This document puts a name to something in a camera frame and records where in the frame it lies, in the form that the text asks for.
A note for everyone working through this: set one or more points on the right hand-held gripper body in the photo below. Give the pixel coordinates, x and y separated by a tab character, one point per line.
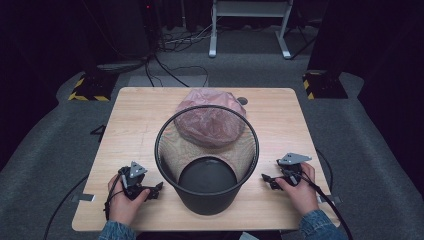
291	159

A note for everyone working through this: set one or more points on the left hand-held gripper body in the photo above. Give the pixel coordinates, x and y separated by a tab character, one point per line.
135	173

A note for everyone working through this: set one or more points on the black mesh trash can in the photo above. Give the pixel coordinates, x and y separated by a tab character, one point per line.
206	200

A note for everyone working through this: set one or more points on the pink plastic trash bag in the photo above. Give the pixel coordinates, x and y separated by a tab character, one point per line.
208	97

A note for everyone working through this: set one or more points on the person's right hand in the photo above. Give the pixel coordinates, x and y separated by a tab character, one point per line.
303	196

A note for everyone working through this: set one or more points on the person's left hand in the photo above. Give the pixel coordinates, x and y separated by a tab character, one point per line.
121	208

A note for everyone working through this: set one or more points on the black table clamp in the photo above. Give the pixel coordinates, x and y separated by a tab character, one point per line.
99	131

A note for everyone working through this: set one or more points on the grey tape strip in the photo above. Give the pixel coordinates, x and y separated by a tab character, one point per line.
333	200
83	197

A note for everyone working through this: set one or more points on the dark round table grommet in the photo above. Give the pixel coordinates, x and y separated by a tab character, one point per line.
243	100

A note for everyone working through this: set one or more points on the yellow black striped base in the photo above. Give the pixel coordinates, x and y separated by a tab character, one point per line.
95	87
325	86

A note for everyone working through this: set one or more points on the black equipment tower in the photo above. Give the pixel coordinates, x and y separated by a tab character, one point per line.
116	30

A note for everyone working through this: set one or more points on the white metal stand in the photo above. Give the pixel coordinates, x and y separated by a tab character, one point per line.
248	9

